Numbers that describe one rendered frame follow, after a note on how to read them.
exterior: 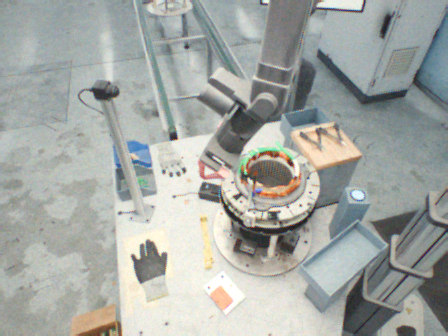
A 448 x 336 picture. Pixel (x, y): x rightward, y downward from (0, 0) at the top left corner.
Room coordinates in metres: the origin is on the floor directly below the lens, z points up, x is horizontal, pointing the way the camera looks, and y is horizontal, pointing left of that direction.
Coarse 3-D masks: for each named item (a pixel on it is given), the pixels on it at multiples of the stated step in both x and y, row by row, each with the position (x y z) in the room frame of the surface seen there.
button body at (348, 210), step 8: (344, 192) 0.70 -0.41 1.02; (344, 200) 0.68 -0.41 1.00; (352, 200) 0.65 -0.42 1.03; (368, 200) 0.65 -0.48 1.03; (336, 208) 0.71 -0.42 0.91; (344, 208) 0.66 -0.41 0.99; (352, 208) 0.64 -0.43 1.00; (360, 208) 0.64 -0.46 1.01; (336, 216) 0.68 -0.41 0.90; (344, 216) 0.64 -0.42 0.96; (352, 216) 0.64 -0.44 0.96; (360, 216) 0.64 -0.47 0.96; (336, 224) 0.66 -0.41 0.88; (344, 224) 0.64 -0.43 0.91; (336, 232) 0.64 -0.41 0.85
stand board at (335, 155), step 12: (336, 132) 0.96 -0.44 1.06; (300, 144) 0.89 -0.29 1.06; (312, 144) 0.89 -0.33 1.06; (324, 144) 0.89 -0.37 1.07; (336, 144) 0.89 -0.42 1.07; (348, 144) 0.89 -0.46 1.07; (312, 156) 0.83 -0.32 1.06; (324, 156) 0.83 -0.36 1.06; (336, 156) 0.83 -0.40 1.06; (348, 156) 0.83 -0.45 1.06; (360, 156) 0.83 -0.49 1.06; (324, 168) 0.79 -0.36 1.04
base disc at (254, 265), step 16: (224, 224) 0.71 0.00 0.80; (224, 240) 0.64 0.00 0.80; (304, 240) 0.64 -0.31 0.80; (224, 256) 0.57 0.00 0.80; (240, 256) 0.57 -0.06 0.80; (256, 256) 0.57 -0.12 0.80; (288, 256) 0.57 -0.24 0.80; (304, 256) 0.57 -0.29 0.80; (256, 272) 0.51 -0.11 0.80; (272, 272) 0.51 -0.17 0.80
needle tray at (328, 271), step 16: (352, 224) 0.54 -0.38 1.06; (336, 240) 0.50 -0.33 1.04; (352, 240) 0.51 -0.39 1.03; (368, 240) 0.51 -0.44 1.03; (320, 256) 0.46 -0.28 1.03; (336, 256) 0.46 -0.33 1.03; (352, 256) 0.46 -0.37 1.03; (368, 256) 0.46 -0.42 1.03; (304, 272) 0.39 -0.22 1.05; (320, 272) 0.41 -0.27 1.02; (336, 272) 0.41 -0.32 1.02; (352, 272) 0.41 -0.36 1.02; (320, 288) 0.35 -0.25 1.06; (336, 288) 0.36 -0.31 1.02; (320, 304) 0.39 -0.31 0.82
